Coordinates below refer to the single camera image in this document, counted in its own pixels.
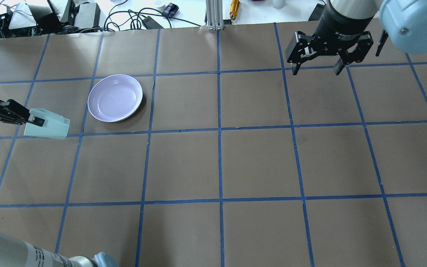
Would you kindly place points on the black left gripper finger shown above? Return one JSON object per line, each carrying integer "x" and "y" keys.
{"x": 12, "y": 106}
{"x": 13, "y": 119}

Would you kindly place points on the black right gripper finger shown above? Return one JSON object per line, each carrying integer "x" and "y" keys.
{"x": 361, "y": 49}
{"x": 298, "y": 50}

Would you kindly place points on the aluminium frame post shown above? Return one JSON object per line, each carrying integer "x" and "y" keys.
{"x": 214, "y": 15}

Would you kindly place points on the black power adapter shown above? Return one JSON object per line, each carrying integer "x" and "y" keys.
{"x": 149, "y": 23}

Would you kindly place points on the lavender round plate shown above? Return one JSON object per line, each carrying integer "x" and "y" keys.
{"x": 115, "y": 98}

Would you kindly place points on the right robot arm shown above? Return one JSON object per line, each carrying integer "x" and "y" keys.
{"x": 404, "y": 22}

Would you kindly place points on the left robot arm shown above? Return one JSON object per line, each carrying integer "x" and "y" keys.
{"x": 18, "y": 253}

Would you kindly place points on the mint green faceted cup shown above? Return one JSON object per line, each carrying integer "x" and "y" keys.
{"x": 46, "y": 124}

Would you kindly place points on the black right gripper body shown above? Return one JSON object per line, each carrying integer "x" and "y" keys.
{"x": 335, "y": 26}

